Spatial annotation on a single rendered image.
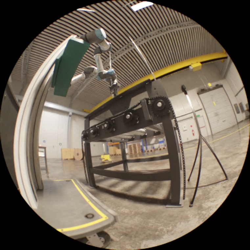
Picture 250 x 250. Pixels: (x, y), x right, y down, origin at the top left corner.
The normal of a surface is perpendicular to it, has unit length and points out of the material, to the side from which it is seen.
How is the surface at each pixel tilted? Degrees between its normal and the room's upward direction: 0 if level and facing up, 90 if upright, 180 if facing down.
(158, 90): 90
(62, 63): 180
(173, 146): 90
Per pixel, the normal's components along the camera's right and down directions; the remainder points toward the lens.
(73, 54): 0.14, 0.95
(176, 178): -0.59, -0.14
